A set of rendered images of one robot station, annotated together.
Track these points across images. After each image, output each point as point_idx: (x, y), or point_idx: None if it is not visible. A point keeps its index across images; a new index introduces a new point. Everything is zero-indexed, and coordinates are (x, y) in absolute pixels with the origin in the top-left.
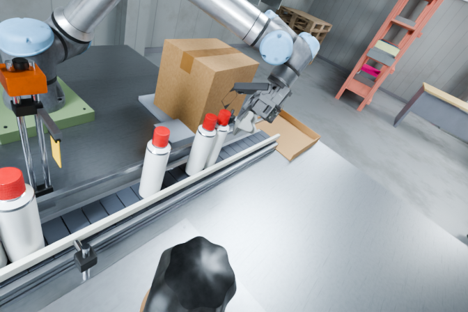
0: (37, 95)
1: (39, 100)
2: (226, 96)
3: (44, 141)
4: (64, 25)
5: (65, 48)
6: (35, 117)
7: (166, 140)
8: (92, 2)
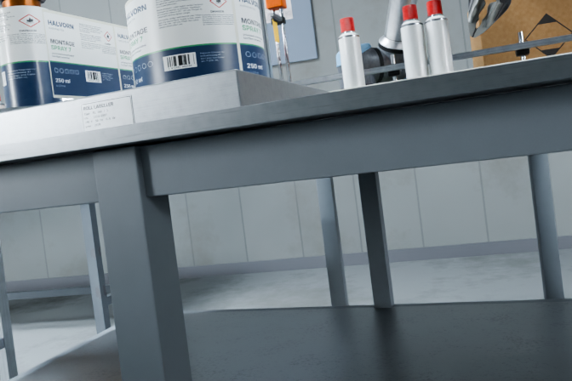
0: (281, 11)
1: (283, 15)
2: (535, 32)
3: (286, 47)
4: (382, 41)
5: (380, 59)
6: (281, 27)
7: (346, 23)
8: (391, 6)
